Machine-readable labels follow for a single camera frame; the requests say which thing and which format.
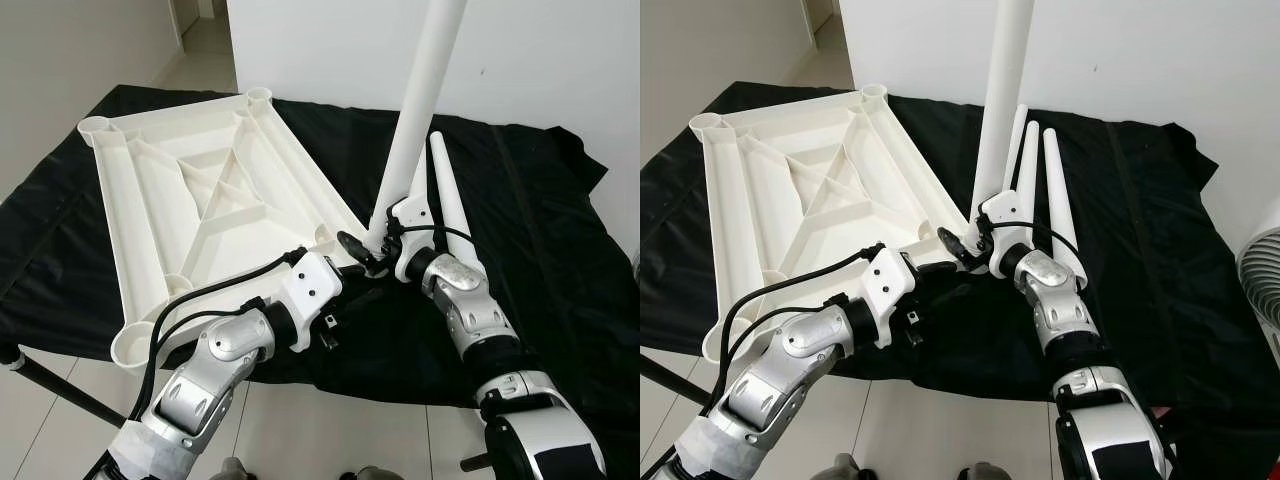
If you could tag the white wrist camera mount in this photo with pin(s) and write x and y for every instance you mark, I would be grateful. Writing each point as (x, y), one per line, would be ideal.
(888, 295)
(415, 262)
(305, 295)
(1010, 255)

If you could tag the grey robot right foot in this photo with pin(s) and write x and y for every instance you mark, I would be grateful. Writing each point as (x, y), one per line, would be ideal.
(375, 473)
(985, 472)

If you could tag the white plastic table leg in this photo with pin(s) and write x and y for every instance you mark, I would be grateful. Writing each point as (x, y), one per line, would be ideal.
(1062, 200)
(425, 90)
(420, 180)
(450, 200)
(1005, 90)
(1019, 130)
(1030, 170)

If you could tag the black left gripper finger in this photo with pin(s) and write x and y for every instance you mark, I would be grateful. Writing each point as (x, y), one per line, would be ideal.
(955, 243)
(357, 248)

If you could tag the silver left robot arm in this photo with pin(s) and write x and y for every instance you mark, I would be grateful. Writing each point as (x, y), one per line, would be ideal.
(200, 390)
(780, 390)

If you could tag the grey robot foot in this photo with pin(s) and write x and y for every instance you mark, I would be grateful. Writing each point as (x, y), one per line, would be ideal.
(985, 472)
(235, 470)
(375, 473)
(842, 470)

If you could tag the grey robot left foot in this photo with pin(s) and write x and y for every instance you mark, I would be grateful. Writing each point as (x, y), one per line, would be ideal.
(235, 470)
(842, 470)

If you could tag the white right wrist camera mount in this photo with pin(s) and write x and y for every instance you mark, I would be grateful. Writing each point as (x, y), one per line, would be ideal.
(415, 262)
(1010, 255)

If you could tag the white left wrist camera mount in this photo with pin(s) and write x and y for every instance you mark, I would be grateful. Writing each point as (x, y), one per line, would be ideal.
(305, 295)
(888, 295)

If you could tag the black fabric table cover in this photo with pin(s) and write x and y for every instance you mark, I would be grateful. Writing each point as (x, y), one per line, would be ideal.
(1170, 300)
(540, 300)

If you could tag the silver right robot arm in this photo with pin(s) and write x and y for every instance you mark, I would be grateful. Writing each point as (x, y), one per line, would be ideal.
(1060, 300)
(470, 310)

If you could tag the black metal frame rod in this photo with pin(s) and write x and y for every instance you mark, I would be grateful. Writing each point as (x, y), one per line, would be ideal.
(70, 390)
(670, 378)

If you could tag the white plastic table top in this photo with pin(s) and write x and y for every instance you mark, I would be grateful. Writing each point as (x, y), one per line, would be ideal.
(305, 175)
(910, 175)

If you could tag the white round standing fan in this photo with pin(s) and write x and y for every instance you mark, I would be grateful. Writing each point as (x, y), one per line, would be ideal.
(1262, 290)

